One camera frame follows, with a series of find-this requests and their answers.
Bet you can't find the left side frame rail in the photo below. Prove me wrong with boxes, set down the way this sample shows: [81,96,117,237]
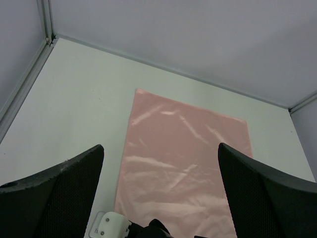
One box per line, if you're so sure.
[0,40,54,142]

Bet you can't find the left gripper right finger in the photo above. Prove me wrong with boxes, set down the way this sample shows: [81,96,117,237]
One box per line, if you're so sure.
[218,143,317,238]

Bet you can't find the pink satin napkin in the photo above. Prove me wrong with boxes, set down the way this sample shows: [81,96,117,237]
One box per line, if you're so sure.
[114,89,252,238]

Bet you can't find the aluminium frame post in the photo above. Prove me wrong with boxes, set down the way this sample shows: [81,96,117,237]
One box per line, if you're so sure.
[288,91,317,115]
[37,0,57,46]

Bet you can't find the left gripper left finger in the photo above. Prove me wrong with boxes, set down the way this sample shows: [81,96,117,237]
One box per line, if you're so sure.
[0,145,104,238]

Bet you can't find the left aluminium frame post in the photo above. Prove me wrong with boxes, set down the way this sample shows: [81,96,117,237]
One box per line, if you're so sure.
[37,0,57,46]

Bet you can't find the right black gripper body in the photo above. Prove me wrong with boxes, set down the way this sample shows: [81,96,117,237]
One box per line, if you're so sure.
[126,218,209,238]

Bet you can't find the right aluminium frame post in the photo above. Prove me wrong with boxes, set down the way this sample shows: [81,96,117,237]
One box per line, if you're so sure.
[288,91,317,115]

